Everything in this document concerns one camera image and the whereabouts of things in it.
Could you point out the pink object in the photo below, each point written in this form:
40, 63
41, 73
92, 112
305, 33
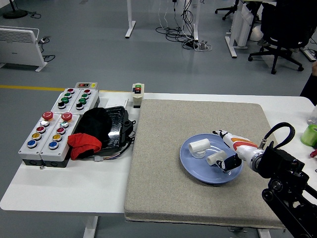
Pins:
314, 154

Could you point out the grey five-button control box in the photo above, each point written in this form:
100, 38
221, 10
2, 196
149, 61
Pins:
29, 152
63, 148

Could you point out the black office chair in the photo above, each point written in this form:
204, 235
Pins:
284, 27

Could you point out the white panel heater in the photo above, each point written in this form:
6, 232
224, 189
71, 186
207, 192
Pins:
17, 47

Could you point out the clear plastic bottle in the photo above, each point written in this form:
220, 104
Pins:
313, 117

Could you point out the white desk foot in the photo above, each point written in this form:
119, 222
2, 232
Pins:
309, 54

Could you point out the person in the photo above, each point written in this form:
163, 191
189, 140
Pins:
310, 86

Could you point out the white table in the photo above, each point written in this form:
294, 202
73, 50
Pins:
74, 188

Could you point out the white desk leg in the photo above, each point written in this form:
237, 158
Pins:
130, 22
195, 22

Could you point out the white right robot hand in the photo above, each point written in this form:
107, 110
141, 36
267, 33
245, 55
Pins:
241, 147

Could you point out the black stand base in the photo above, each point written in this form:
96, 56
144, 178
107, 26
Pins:
15, 13

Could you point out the white pipe fitting metal nut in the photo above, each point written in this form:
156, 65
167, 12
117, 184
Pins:
213, 158

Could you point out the grey-brown mat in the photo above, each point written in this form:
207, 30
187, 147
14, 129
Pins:
161, 148

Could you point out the black office chair base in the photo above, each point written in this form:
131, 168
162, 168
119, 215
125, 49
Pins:
224, 10

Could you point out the white paper box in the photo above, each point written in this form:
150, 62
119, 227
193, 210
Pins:
116, 102

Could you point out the small metal screw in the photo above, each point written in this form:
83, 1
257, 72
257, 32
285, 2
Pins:
42, 167

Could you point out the white desk frame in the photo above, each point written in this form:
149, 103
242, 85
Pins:
230, 42

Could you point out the small grey switch box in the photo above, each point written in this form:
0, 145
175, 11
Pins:
86, 85

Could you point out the grey four-button control box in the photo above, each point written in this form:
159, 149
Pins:
58, 99
92, 98

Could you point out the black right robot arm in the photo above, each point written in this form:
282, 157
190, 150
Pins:
282, 161

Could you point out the beige push-button switch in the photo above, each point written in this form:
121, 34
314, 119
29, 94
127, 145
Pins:
137, 98

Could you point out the large white tee pipe fitting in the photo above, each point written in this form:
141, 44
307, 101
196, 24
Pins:
198, 146

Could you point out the blue round plate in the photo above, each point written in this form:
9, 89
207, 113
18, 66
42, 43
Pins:
198, 171

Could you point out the red cloth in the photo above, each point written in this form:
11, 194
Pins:
84, 143

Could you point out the green tape roll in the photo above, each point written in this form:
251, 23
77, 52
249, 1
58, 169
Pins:
309, 136

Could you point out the floor socket with plug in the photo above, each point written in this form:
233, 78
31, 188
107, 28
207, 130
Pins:
44, 40

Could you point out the white panel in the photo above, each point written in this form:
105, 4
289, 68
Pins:
242, 27

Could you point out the black cloth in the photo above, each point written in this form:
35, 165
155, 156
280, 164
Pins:
95, 122

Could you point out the grey shoe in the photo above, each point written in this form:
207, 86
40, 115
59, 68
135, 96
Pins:
263, 42

